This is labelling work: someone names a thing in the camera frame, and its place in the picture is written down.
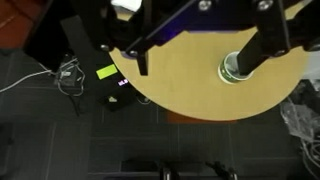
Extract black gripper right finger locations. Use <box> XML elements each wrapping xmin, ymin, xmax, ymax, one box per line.
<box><xmin>237</xmin><ymin>0</ymin><xmax>290</xmax><ymax>75</ymax></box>

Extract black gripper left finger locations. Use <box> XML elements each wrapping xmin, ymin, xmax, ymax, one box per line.
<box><xmin>125</xmin><ymin>0</ymin><xmax>197</xmax><ymax>76</ymax></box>

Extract green and white mug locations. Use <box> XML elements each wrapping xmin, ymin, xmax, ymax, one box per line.
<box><xmin>217</xmin><ymin>51</ymin><xmax>254</xmax><ymax>84</ymax></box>

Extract black computer tower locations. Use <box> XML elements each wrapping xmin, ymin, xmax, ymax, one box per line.
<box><xmin>61</xmin><ymin>16</ymin><xmax>137</xmax><ymax>111</ymax></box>

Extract round wooden table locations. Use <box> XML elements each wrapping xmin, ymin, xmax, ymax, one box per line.
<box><xmin>110</xmin><ymin>29</ymin><xmax>307</xmax><ymax>121</ymax></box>

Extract clear plastic bag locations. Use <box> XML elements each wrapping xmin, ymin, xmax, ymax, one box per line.
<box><xmin>279</xmin><ymin>79</ymin><xmax>320</xmax><ymax>174</ymax></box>

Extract black chair base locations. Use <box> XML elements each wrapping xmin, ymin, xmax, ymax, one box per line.
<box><xmin>121</xmin><ymin>160</ymin><xmax>239</xmax><ymax>180</ymax></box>

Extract tangled black cables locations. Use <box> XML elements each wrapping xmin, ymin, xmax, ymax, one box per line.
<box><xmin>53</xmin><ymin>55</ymin><xmax>87</xmax><ymax>118</ymax></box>

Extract white cable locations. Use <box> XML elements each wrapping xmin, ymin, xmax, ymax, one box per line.
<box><xmin>0</xmin><ymin>61</ymin><xmax>54</xmax><ymax>94</ymax></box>

